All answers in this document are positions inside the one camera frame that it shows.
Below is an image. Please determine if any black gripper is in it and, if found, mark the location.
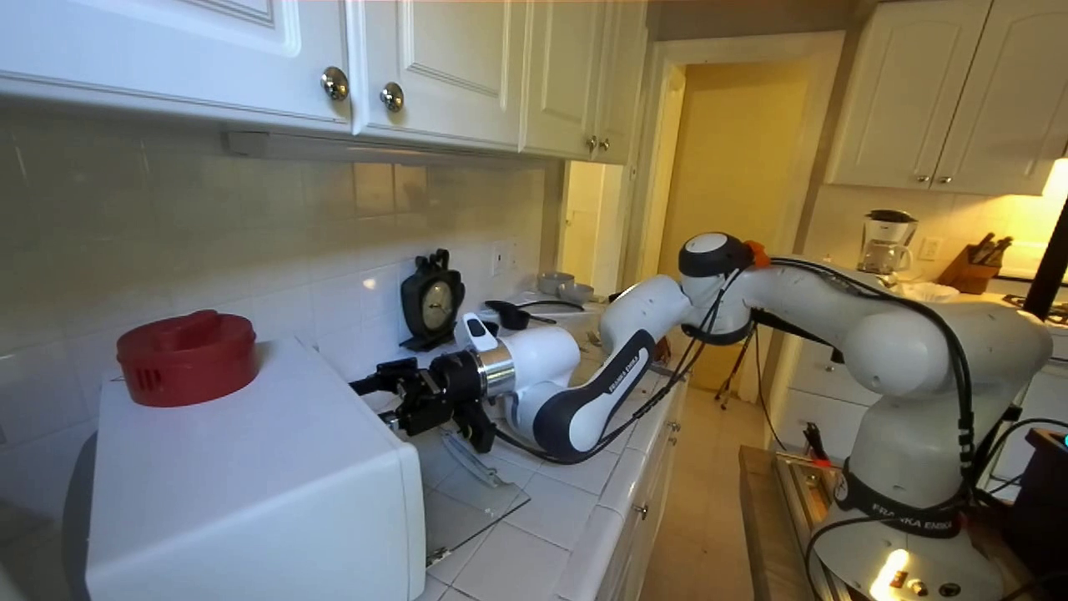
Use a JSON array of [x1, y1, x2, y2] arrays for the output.
[[347, 347, 499, 456]]

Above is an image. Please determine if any glass oven door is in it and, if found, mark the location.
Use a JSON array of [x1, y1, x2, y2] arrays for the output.
[[405, 425, 533, 559]]

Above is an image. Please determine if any white toaster oven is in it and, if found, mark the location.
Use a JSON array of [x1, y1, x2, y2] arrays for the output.
[[84, 329, 432, 601]]

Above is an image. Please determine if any black teacup-shaped clock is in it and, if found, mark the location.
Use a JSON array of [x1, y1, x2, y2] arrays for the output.
[[398, 247, 469, 352]]

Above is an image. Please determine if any red round container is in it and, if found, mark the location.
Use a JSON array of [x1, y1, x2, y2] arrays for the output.
[[114, 307, 264, 406]]

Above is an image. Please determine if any white lower cabinet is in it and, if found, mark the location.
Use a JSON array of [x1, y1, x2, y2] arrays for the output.
[[577, 380, 690, 601]]

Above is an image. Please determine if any brass cabinet knob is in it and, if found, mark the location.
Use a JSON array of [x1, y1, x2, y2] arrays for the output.
[[376, 76, 409, 117], [317, 62, 355, 103]]

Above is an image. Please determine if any white upper cabinet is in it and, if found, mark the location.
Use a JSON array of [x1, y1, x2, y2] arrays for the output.
[[0, 0, 653, 165]]

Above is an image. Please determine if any robot mounting platform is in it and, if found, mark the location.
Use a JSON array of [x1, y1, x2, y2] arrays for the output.
[[776, 445, 1043, 601]]

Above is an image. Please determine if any wooden knife block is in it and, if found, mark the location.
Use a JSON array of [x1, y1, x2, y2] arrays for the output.
[[934, 229, 1017, 296]]

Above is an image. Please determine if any black pole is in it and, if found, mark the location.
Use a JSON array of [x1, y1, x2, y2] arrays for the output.
[[1017, 197, 1068, 324]]

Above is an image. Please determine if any black measuring cup with handle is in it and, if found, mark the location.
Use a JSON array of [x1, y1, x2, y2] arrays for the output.
[[485, 296, 538, 335]]

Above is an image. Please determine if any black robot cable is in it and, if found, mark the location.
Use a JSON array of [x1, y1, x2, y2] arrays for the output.
[[504, 262, 760, 467]]

